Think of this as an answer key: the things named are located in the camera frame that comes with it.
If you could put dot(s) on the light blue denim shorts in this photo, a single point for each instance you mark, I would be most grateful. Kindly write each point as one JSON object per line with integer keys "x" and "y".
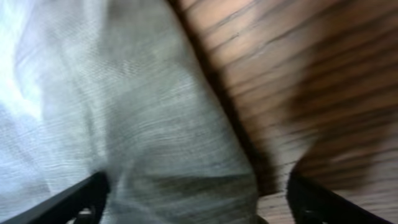
{"x": 114, "y": 86}

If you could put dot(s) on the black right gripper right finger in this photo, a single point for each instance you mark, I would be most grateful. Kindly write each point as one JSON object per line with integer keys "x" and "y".
{"x": 310, "y": 203}

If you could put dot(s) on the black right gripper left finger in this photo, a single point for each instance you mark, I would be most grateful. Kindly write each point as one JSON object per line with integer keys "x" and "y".
{"x": 82, "y": 203}

